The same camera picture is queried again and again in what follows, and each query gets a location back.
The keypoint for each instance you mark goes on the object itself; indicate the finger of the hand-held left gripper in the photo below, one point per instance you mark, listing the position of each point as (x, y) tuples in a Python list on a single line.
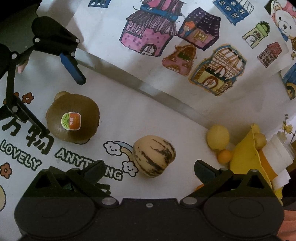
[(72, 67), (30, 118)]

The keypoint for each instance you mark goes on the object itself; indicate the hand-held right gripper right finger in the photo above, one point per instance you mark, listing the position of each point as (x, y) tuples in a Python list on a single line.
[(203, 172)]

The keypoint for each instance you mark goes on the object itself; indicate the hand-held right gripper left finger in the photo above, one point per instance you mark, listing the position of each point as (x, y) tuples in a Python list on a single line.
[(93, 172)]

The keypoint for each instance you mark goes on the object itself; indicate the brown kiwi with sticker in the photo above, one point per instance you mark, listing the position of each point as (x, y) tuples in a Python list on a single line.
[(76, 104)]

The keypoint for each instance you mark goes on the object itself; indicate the striped tan melon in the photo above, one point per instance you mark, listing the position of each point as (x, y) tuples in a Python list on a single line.
[(152, 157)]

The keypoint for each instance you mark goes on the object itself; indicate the person's left hand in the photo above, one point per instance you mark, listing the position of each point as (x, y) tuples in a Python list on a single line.
[(23, 66)]

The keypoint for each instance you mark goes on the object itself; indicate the small tan round fruit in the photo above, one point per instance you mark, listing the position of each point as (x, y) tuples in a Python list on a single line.
[(60, 95)]

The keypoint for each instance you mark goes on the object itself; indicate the yellow lemon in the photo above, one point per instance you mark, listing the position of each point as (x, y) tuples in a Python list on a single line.
[(217, 138)]

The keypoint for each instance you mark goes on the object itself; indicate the yellow bowl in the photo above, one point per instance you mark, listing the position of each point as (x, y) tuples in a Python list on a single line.
[(245, 157)]

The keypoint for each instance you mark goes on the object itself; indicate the colourful houses drawing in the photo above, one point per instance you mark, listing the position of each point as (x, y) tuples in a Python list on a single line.
[(104, 23)]

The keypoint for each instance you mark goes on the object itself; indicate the white printed tablecloth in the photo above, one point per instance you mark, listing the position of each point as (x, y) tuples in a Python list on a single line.
[(138, 111)]

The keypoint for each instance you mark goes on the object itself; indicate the white folded paper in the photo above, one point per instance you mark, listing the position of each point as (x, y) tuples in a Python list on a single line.
[(282, 178)]

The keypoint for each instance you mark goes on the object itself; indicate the yellow flower sprig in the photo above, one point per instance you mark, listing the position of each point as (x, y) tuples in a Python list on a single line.
[(287, 126)]

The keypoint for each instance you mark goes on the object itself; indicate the pink cartoon character drawing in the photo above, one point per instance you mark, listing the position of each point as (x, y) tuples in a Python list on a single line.
[(283, 23)]

